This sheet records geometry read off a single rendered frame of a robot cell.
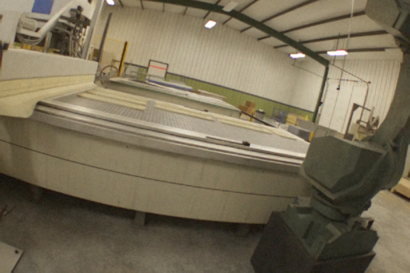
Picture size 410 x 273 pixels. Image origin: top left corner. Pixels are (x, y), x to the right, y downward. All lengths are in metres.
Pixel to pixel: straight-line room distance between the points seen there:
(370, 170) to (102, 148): 1.61
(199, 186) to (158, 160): 0.35
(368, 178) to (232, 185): 0.95
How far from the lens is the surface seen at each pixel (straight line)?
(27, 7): 4.89
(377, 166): 1.39
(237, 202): 1.83
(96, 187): 1.72
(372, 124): 10.64
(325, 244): 1.36
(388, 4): 1.50
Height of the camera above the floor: 1.24
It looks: 8 degrees down
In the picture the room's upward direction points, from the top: 15 degrees clockwise
